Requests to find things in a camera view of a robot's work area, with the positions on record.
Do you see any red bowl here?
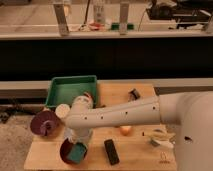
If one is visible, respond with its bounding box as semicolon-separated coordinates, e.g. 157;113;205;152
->
59;138;89;165

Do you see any teal sponge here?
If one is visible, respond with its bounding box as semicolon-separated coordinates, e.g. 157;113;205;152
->
67;143;87;164

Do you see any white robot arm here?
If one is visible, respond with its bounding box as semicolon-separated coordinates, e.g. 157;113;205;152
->
63;91;213;171

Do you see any purple bowl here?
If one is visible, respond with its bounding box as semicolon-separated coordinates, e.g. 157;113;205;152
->
30;111;60;136

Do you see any green plastic bin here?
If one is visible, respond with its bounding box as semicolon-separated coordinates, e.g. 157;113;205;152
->
45;75;98;108

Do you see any orange fruit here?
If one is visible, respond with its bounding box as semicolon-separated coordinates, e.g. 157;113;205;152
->
119;126;132;136

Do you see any white cup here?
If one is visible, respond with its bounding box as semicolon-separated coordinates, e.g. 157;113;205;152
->
55;104;70;118

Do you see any green object on shelf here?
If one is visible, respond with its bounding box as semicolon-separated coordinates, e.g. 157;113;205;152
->
110;22;134;30

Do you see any red object on shelf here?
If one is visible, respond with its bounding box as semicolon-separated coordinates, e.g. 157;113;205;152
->
89;23;105;31

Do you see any black remote control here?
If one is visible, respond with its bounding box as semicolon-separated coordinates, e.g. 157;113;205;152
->
104;139;120;165

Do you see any black equipment on shelf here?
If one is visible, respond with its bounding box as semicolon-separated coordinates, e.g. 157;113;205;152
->
146;0;213;20

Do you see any left metal bracket post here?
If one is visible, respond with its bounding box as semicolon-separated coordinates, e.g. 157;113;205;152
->
53;0;69;36

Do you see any metal bracket post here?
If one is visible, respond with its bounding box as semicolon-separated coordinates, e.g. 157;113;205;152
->
53;0;69;36
119;1;129;35

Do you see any right metal bracket post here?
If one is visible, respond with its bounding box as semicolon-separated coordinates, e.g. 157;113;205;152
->
119;1;129;35

